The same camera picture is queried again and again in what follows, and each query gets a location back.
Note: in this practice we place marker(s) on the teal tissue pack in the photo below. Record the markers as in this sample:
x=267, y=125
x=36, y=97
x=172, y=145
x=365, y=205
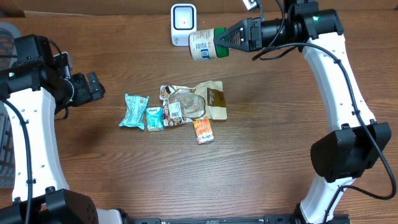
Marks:
x=154, y=119

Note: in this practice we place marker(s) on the brown white snack bag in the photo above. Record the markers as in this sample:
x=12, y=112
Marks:
x=182, y=104

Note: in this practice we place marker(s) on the orange tissue pack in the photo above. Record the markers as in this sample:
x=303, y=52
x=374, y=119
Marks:
x=203, y=131

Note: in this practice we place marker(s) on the white barcode scanner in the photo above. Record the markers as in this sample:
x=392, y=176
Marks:
x=183, y=21

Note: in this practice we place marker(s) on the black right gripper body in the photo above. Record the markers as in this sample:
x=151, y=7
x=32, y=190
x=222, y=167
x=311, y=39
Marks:
x=257, y=38

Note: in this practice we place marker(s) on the green lid seasoning jar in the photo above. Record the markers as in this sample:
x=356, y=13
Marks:
x=202, y=45

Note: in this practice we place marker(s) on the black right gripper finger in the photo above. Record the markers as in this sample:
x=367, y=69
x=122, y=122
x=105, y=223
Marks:
x=235, y=32
x=241, y=44

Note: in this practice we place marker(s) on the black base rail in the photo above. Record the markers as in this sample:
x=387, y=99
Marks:
x=211, y=221

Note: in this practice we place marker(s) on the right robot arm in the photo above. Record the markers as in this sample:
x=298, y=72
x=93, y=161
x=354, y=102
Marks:
x=355, y=140

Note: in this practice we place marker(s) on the grey plastic mesh basket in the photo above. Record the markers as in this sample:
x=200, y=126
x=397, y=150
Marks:
x=8, y=34

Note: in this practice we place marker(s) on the teal snack wrapper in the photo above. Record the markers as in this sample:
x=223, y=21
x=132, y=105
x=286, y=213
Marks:
x=136, y=106

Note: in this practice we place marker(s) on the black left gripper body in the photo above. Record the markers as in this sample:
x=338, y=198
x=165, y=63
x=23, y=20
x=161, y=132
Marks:
x=82, y=92

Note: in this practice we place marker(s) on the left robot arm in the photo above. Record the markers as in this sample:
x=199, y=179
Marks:
x=37, y=86

